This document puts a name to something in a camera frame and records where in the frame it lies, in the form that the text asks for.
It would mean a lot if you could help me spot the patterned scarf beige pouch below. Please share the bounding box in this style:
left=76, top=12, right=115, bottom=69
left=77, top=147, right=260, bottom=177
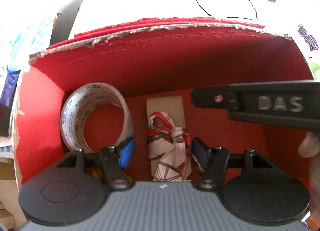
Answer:
left=146, top=96, right=205, bottom=182

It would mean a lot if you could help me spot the packing tape roll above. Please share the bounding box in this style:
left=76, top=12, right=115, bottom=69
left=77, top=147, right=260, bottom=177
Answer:
left=60, top=82, right=133, bottom=153

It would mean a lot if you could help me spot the person's hand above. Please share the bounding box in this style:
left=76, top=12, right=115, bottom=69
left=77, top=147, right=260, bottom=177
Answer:
left=298, top=132, right=319, bottom=223

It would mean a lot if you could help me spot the large red cardboard box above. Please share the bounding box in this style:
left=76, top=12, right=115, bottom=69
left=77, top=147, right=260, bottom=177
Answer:
left=14, top=18, right=313, bottom=184

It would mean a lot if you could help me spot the pile of clothes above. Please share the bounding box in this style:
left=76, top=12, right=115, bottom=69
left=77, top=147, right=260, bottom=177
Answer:
left=0, top=10, right=63, bottom=147

